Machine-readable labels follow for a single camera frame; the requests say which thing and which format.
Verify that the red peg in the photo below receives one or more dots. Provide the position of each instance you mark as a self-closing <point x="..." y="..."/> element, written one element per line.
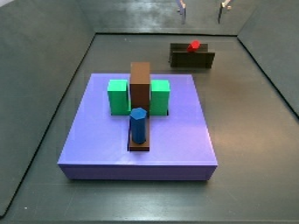
<point x="194" y="46"/>

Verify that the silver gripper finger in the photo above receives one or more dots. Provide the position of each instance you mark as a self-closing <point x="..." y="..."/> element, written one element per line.
<point x="182" y="10"/>
<point x="224" y="5"/>

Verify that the black angle bracket holder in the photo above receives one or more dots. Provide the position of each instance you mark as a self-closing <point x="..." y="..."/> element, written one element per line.
<point x="198" y="59"/>

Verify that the blue hexagonal peg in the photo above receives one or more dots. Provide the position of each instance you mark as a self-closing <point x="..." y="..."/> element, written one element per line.
<point x="138" y="125"/>

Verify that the brown T-shaped block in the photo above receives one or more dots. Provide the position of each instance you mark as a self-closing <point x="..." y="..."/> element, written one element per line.
<point x="139" y="97"/>

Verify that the purple base board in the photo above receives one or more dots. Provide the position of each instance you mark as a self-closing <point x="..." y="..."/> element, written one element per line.
<point x="95" y="152"/>

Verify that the green block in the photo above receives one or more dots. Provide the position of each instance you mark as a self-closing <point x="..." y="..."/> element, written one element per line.
<point x="160" y="97"/>
<point x="118" y="97"/>

